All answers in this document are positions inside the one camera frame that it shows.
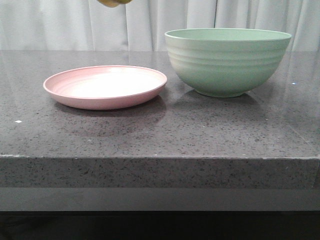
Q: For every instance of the yellow banana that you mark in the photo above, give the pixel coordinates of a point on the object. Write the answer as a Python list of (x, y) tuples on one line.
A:
[(114, 3)]

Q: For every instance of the pink plate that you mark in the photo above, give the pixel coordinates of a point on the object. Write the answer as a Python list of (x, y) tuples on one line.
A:
[(105, 87)]

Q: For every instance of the green bowl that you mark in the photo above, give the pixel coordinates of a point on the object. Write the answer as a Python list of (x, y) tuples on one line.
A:
[(225, 62)]

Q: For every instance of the white curtain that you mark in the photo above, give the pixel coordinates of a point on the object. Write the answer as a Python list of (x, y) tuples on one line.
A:
[(87, 25)]

